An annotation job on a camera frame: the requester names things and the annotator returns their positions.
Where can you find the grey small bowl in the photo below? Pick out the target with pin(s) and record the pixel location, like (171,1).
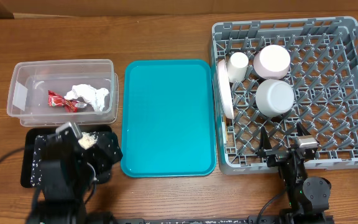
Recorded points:
(274,97)

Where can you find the red snack wrapper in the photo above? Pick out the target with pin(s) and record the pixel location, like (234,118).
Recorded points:
(71,106)

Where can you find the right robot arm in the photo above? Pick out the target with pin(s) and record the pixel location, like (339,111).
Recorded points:
(308,196)

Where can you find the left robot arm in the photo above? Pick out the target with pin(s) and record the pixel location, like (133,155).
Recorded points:
(67,171)

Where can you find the pink plate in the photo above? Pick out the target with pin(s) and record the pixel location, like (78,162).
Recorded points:
(225,90)

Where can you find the teal serving tray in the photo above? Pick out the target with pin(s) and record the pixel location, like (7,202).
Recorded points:
(168,127)

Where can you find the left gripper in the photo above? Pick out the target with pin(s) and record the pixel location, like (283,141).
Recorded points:
(104,160)

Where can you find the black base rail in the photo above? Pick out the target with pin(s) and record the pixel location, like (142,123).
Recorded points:
(268,219)

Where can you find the clear plastic bin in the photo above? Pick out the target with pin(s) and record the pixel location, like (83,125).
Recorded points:
(31,81)

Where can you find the grey dishwasher rack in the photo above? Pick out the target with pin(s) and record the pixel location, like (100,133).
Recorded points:
(324,75)

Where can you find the white napkin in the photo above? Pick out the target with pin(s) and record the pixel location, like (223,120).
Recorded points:
(90,95)

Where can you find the black tray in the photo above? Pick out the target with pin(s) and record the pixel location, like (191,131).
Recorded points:
(51,130)

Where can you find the white rice pile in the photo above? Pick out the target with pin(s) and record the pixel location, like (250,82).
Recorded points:
(34,146)

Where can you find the pink bowl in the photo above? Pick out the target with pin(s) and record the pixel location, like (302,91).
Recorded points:
(272,62)

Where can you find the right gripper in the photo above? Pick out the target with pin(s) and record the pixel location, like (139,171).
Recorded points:
(276,154)

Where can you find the white paper cup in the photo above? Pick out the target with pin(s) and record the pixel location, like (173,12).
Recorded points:
(237,67)

